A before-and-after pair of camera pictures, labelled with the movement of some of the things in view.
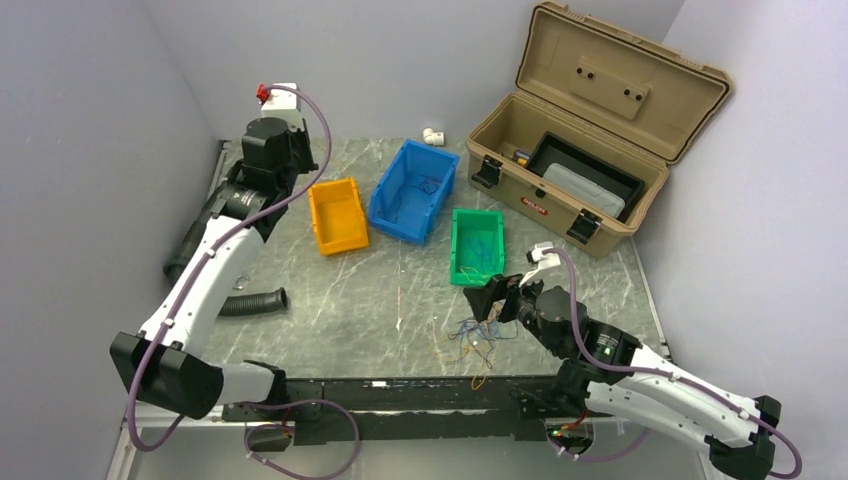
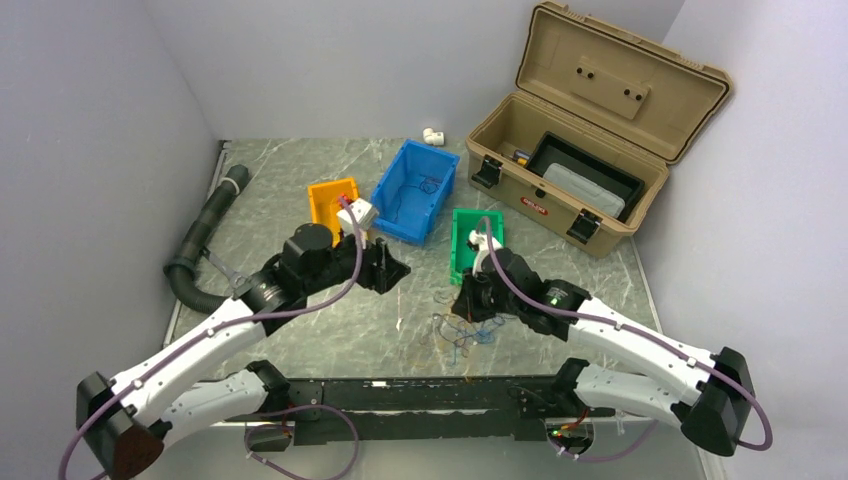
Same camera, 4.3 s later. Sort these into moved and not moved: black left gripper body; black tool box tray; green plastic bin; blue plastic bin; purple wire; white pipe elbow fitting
Moved: black left gripper body; purple wire
Not moved: green plastic bin; white pipe elbow fitting; blue plastic bin; black tool box tray
